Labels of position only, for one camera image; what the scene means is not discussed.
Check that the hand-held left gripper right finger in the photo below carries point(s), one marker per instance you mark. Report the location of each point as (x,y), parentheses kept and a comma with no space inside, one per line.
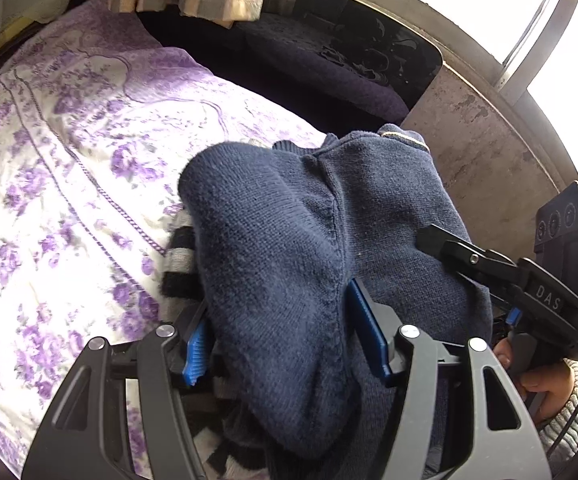
(369,335)

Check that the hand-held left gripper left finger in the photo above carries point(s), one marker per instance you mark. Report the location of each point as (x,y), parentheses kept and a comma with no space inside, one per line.
(196,355)

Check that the navy knit sweater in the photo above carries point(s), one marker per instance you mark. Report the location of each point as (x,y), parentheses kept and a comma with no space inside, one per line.
(269,240)

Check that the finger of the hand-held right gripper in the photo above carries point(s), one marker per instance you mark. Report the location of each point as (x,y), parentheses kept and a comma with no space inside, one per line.
(469,257)
(514,316)

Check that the purple floral bedsheet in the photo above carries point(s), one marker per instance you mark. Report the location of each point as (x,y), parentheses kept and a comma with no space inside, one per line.
(69,185)

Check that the dark purple cushion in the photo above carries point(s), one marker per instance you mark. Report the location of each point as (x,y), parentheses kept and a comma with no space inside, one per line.
(329,75)

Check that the person's right hand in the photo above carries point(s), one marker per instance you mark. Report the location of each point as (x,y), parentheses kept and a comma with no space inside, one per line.
(544,385)

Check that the person's right forearm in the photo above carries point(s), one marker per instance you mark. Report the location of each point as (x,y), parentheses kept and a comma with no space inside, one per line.
(574,420)

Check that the black white striped garment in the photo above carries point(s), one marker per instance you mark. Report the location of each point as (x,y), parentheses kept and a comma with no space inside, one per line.
(179,260)

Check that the grey window frame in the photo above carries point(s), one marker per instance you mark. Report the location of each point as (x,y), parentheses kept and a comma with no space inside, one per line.
(539,40)

